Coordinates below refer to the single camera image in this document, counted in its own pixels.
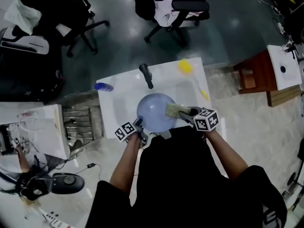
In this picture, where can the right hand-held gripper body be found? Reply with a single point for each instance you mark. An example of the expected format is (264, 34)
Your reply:
(205, 121)

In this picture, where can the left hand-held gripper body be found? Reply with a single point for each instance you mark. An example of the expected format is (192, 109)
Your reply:
(124, 131)

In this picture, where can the green yellow sponge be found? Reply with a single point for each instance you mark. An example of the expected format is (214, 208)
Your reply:
(174, 110)

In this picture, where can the large blue plate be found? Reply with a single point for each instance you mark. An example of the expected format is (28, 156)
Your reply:
(152, 113)

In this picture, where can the person's left forearm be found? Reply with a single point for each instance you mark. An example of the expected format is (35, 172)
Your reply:
(126, 165)

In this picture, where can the person's right forearm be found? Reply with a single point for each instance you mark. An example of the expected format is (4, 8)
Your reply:
(225, 155)

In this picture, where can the yellow dish brush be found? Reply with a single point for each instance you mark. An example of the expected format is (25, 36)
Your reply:
(185, 65)

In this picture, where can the white sink on dark stand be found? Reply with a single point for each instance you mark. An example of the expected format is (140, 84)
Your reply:
(118, 103)

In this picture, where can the metal rack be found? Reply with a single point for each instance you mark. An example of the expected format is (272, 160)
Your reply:
(80, 125)

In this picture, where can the black faucet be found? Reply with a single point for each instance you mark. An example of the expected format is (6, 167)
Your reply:
(147, 76)

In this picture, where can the black power adapter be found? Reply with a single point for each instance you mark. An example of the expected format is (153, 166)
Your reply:
(90, 165)

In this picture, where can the blue bottle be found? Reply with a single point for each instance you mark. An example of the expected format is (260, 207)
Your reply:
(103, 87)

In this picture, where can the person's black clothing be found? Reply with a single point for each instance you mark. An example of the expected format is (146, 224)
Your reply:
(185, 186)

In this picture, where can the wooden cabinet with white sink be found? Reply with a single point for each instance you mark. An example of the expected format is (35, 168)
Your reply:
(259, 72)

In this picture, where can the white rectangular sink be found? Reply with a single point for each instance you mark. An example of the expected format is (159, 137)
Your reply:
(47, 132)

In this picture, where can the wooden slat pallet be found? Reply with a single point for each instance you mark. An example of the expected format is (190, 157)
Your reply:
(283, 96)

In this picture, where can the white printed paper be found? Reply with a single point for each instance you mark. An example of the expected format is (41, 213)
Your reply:
(165, 12)

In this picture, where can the black office chair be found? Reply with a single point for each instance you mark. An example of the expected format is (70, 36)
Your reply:
(66, 15)
(190, 6)

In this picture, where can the large black machine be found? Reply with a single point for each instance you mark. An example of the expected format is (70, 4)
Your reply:
(28, 77)

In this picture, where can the white cloth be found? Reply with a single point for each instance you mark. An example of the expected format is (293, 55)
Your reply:
(22, 15)

